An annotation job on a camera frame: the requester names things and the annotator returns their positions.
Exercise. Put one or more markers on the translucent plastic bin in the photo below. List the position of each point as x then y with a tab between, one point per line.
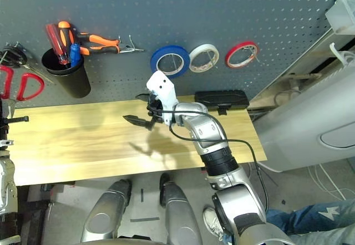
338	17

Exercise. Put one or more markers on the black plastic tool case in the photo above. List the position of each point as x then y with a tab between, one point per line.
222	99

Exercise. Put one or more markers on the black plastic cup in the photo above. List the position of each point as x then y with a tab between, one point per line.
75	84

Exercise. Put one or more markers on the red tape roll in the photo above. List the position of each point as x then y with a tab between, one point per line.
241	44

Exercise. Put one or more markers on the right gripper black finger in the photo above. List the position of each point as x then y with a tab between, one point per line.
138	121
144	96

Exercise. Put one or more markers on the silver robot leg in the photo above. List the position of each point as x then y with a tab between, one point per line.
180	214
105	214

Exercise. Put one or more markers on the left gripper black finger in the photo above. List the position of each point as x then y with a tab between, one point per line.
7	142
16	119

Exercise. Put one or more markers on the large grey machine housing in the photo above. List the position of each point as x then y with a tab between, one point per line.
299	134

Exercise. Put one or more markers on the dark grey pegboard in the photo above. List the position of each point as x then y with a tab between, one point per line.
166	6

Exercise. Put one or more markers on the white sneaker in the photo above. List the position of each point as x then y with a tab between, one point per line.
213	224

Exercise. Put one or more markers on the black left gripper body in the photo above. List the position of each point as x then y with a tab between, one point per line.
3	131

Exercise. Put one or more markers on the white plastic hook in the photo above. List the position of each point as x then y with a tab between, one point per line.
337	52

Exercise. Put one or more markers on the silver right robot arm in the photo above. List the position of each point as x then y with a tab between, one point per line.
210	128

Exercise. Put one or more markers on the silver robot left leg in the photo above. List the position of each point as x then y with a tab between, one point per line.
105	214

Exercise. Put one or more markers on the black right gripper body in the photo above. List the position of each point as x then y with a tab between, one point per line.
155	107

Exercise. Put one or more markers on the white tape roll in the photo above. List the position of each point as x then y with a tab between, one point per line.
203	46

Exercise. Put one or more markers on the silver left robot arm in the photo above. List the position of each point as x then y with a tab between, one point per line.
7	178

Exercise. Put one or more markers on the silver robot right leg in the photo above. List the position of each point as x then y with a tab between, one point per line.
180	214

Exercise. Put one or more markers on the orange black needle-nose pliers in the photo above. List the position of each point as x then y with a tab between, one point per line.
100	40

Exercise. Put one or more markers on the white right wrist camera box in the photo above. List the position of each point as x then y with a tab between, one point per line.
163	89

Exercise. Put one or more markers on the small blue screwdriver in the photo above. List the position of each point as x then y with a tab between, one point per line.
75	55

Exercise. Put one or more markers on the blue tape roll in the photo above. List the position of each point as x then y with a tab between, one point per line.
154	62

